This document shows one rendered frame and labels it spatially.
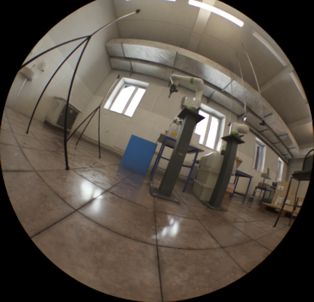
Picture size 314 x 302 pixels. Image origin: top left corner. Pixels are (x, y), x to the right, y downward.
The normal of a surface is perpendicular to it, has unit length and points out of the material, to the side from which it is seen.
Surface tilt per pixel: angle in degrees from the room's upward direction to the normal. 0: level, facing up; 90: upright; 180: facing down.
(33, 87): 90
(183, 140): 90
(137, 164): 90
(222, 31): 180
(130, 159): 90
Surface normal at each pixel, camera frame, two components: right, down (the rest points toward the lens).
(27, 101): 0.93, 0.36
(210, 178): -0.13, -0.09
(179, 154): 0.11, -0.11
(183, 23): -0.36, 0.92
